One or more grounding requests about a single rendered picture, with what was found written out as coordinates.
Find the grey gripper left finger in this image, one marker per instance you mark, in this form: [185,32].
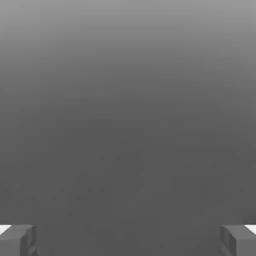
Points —
[16,241]

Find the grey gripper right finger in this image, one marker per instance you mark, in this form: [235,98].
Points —
[241,241]

